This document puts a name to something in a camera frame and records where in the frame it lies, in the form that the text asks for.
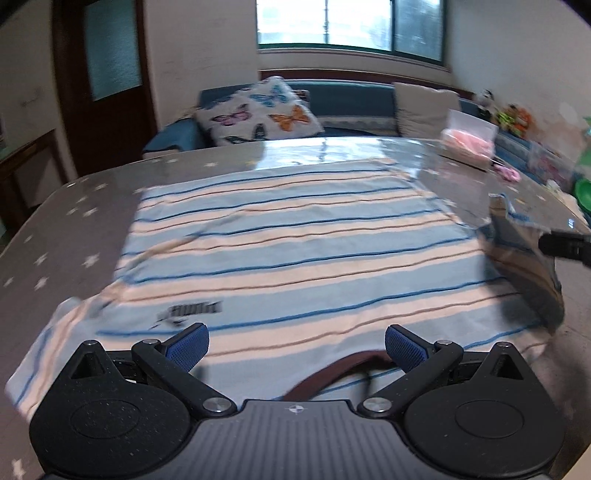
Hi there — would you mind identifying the dark wooden door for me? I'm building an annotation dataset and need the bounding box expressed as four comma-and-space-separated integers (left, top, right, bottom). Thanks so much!
51, 0, 157, 176

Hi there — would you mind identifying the green plastic basin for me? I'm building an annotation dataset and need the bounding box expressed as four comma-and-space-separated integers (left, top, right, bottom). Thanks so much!
573, 178, 591, 214

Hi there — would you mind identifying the beige plain pillow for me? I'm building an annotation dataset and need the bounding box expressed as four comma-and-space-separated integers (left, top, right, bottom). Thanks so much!
394, 82, 461, 140

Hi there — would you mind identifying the blue striped knit sweater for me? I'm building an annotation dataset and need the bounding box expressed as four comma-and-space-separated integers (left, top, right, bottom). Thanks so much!
6, 159, 564, 417

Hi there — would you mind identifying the pink hair scrunchie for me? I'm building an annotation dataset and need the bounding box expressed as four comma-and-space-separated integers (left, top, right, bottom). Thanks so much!
493, 164, 521, 183

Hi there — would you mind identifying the stuffed toys pile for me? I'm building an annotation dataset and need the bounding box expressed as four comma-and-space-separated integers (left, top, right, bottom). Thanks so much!
474, 90, 534, 139

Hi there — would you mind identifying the green framed window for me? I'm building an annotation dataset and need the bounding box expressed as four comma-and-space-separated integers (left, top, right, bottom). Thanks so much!
256, 0, 447, 64

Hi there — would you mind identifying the clear tissue box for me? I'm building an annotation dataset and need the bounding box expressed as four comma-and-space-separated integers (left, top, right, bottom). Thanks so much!
440, 110, 498, 171

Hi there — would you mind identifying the dark wooden cabinet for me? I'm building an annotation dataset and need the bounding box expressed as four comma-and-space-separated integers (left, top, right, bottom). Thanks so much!
1, 130, 68, 237

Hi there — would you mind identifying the clear plastic storage box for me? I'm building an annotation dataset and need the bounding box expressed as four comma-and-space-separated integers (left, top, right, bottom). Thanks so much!
527, 142, 574, 190

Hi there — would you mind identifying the butterfly print pillow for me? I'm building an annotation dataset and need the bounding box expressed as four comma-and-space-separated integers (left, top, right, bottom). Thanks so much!
195, 76, 325, 146

